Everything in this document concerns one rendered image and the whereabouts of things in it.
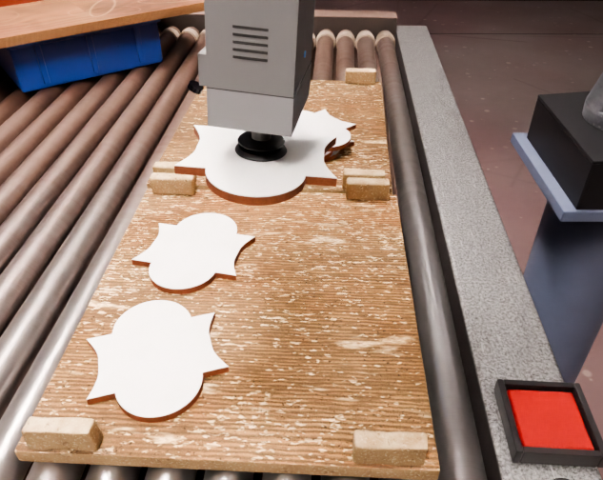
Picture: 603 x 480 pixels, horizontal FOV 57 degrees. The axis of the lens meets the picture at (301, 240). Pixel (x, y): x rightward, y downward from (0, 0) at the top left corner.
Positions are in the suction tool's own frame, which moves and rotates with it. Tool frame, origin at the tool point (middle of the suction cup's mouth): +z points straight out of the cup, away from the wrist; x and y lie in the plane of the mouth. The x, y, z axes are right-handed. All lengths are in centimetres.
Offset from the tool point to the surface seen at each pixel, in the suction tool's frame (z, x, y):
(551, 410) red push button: 17.6, 28.4, 6.0
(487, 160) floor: 102, 67, -217
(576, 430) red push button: 17.5, 30.2, 7.8
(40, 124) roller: 22, -49, -42
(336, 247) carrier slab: 17.6, 6.8, -13.5
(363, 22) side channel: 15, 3, -107
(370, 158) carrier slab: 16.8, 9.2, -36.2
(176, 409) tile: 18.2, -4.2, 12.5
